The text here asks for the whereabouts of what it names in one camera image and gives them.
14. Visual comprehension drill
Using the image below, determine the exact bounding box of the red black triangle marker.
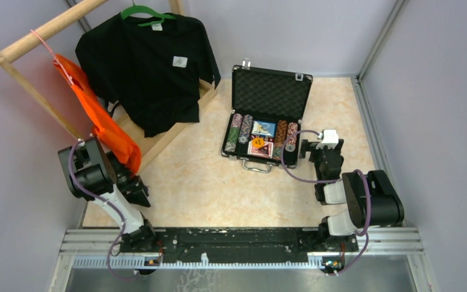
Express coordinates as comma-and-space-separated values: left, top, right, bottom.
254, 144, 273, 159

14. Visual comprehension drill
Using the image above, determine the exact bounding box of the blue playing card box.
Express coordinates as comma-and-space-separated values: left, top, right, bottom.
251, 120, 277, 137

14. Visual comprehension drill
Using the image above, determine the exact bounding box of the clear round button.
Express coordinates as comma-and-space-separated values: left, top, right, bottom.
254, 122, 275, 137

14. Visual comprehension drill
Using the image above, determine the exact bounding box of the orange round dealer button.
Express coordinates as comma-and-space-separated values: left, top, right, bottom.
252, 137, 265, 148

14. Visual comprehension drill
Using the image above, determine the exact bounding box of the black aluminium poker case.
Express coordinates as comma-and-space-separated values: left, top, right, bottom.
220, 61, 314, 173

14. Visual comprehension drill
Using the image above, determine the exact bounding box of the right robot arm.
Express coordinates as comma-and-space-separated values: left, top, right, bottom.
299, 139, 405, 250

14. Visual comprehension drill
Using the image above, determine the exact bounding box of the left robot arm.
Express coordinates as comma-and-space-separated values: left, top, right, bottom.
58, 137, 157, 252

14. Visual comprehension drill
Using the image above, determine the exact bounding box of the red white chip stack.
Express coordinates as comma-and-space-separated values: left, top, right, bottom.
285, 122, 298, 152

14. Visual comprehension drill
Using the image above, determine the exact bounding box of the orange black chip stack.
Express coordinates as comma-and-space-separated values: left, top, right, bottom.
272, 120, 288, 160

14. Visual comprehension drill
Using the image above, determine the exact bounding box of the red playing card deck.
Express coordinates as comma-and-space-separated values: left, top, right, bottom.
247, 140, 274, 159

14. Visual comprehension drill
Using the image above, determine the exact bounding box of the purple blue chip stack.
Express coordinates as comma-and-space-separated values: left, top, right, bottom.
238, 114, 253, 144

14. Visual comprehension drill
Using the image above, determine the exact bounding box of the green grey chip stack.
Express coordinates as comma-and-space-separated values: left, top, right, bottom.
224, 113, 243, 152

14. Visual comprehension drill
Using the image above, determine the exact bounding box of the black t-shirt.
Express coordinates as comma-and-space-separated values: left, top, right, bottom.
75, 13, 221, 137

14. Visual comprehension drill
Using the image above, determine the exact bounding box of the green clothes hanger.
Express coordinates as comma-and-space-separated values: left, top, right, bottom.
120, 4, 176, 27

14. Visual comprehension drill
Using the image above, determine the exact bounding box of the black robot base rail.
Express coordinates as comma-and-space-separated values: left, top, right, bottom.
119, 227, 359, 264

